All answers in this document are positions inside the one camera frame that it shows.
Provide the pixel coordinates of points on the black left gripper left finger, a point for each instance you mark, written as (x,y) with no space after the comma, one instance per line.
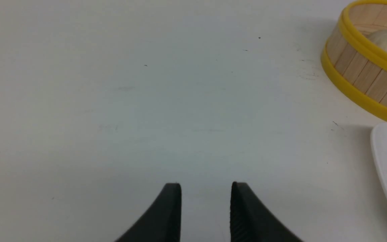
(162,220)

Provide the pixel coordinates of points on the bamboo steamer basket yellow rims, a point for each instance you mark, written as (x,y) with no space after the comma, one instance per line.
(356,66)

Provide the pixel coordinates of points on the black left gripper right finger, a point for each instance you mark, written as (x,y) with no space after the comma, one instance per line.
(252,221)

